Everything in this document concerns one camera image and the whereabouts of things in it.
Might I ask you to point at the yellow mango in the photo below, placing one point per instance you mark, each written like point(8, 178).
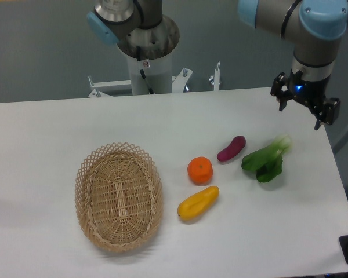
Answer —
point(197, 204)

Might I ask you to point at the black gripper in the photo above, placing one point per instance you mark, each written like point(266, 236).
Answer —
point(308, 93)

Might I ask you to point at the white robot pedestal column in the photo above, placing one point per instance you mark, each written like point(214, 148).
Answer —
point(153, 74)

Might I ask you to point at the orange tangerine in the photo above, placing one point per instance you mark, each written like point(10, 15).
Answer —
point(200, 170)

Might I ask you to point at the white metal base frame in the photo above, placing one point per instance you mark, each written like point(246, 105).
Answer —
point(179, 84)

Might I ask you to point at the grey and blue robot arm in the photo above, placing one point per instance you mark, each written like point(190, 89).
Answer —
point(147, 38)

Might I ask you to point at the woven wicker basket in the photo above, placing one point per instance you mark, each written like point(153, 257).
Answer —
point(118, 197)

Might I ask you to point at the purple sweet potato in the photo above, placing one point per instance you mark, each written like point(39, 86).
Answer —
point(233, 149)

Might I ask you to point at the green bok choy vegetable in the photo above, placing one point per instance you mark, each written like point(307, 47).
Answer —
point(266, 163)

